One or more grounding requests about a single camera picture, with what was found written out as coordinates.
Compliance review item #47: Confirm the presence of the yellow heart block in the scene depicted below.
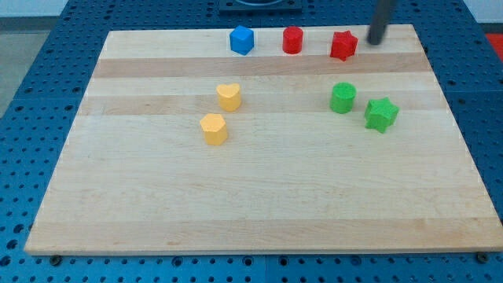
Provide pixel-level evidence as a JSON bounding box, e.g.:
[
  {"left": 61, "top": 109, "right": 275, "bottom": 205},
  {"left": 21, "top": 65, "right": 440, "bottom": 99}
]
[{"left": 216, "top": 83, "right": 241, "bottom": 112}]

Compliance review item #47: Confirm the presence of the red star block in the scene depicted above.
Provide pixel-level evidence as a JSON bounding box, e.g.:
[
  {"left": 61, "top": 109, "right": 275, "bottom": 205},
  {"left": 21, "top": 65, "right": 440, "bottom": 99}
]
[{"left": 330, "top": 31, "right": 358, "bottom": 61}]

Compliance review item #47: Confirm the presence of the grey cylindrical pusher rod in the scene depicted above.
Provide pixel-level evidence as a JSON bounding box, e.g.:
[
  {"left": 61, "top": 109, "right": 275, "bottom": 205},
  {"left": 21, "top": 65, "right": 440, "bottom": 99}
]
[{"left": 366, "top": 0, "right": 397, "bottom": 45}]

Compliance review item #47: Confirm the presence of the green star block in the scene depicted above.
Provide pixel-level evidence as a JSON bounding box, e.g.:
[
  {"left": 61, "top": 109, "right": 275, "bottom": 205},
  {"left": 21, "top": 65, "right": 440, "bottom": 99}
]
[{"left": 364, "top": 97, "right": 400, "bottom": 134}]

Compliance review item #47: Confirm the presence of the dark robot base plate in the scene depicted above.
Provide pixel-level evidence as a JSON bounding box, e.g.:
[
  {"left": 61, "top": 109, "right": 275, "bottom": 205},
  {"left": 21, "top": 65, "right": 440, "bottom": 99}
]
[{"left": 218, "top": 0, "right": 303, "bottom": 14}]

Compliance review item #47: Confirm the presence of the yellow hexagon block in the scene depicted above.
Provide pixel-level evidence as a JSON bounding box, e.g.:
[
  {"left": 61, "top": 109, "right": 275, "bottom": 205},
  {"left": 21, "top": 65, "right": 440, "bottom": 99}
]
[{"left": 200, "top": 113, "right": 228, "bottom": 145}]

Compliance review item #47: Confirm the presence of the red cylinder block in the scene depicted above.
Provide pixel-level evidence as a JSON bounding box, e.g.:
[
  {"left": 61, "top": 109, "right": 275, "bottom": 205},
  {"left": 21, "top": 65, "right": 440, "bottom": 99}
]
[{"left": 282, "top": 26, "right": 303, "bottom": 54}]

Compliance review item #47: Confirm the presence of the green cylinder block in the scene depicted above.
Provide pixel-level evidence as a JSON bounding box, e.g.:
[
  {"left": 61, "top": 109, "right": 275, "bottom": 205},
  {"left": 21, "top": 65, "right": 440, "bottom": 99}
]
[{"left": 329, "top": 82, "right": 357, "bottom": 114}]

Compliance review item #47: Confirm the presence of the blue cube block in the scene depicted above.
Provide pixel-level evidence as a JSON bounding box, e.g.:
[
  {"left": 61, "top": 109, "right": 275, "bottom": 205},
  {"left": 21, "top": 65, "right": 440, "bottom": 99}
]
[{"left": 229, "top": 26, "right": 255, "bottom": 56}]

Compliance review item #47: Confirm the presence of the wooden board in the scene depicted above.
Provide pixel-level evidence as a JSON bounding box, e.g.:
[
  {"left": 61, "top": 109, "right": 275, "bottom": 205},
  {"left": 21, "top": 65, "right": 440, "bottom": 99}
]
[{"left": 25, "top": 24, "right": 502, "bottom": 255}]

